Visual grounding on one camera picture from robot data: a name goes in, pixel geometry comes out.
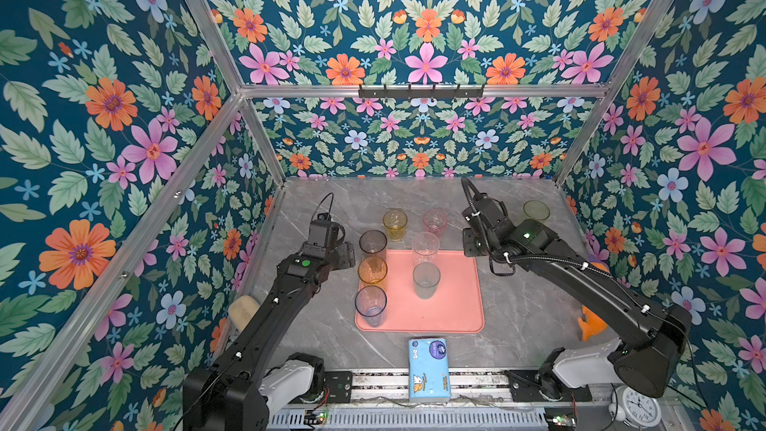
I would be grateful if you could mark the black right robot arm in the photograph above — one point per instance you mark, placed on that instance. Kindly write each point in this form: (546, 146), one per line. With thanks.
(650, 338)

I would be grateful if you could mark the blue tissue pack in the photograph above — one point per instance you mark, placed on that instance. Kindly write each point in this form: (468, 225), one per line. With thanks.
(429, 374)

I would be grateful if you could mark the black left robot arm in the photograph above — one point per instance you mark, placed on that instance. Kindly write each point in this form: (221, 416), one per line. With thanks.
(237, 392)

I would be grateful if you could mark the white alarm clock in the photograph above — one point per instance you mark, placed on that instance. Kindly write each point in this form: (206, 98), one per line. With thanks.
(634, 409)

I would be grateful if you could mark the clear tall glass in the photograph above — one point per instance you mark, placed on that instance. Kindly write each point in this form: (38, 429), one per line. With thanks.
(425, 247)

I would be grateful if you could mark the beige sponge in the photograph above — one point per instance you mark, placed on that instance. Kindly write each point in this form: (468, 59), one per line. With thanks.
(242, 311)

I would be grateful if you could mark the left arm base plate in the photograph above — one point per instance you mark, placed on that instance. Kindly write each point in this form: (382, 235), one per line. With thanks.
(328, 387)

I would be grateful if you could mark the amber tall glass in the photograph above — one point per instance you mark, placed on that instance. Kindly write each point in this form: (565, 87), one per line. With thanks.
(372, 272)

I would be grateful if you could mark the pink plastic tray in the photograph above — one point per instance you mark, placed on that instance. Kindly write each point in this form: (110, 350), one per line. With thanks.
(455, 308)

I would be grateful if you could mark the pink short glass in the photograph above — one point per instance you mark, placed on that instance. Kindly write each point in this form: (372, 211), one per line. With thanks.
(435, 221)

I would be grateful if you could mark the dark grey tall glass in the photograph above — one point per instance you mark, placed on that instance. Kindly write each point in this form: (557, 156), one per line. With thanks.
(373, 243)

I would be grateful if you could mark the yellow short glass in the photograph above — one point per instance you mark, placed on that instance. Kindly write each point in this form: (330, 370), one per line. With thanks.
(395, 223)

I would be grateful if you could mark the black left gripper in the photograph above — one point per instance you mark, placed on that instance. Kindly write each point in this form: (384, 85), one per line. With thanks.
(347, 254)

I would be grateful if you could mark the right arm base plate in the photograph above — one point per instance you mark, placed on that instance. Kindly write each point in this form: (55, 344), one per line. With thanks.
(527, 386)

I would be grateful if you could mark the black hook rail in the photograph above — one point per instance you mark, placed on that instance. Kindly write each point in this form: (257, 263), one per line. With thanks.
(408, 92)

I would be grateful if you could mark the teal tall glass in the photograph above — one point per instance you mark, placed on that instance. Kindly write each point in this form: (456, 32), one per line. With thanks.
(426, 278)

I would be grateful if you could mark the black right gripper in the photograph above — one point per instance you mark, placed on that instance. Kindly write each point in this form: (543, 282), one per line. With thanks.
(467, 238)

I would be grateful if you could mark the light green tall glass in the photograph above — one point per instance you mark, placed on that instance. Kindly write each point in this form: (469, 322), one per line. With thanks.
(537, 210)

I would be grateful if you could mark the blue-grey tall glass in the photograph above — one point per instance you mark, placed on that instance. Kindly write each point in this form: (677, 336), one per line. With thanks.
(371, 304)

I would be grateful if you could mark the orange plush toy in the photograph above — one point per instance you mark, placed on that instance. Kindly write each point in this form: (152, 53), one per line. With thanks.
(590, 324)

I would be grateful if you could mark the white ribbed cable duct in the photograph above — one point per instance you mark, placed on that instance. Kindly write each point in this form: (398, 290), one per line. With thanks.
(409, 419)

